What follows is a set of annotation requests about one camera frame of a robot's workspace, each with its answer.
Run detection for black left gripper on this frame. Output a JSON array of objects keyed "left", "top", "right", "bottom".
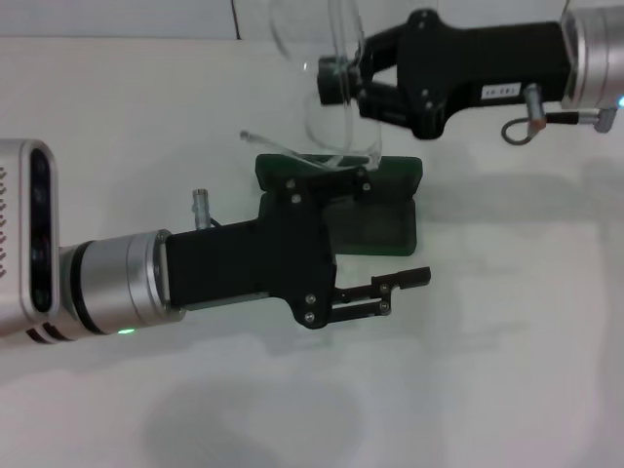
[{"left": 165, "top": 165, "right": 433, "bottom": 332}]

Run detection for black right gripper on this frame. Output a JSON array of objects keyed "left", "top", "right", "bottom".
[{"left": 315, "top": 8, "right": 572, "bottom": 141}]

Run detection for green glasses case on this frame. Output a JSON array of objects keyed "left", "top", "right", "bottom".
[{"left": 255, "top": 153, "right": 423, "bottom": 257}]

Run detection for clear white glasses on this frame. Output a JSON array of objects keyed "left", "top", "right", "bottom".
[{"left": 238, "top": 0, "right": 384, "bottom": 172}]

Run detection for grey right gripper cable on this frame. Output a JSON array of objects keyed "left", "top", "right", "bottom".
[{"left": 501, "top": 82, "right": 618, "bottom": 146}]

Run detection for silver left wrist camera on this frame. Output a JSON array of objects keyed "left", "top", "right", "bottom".
[{"left": 0, "top": 138, "right": 62, "bottom": 345}]

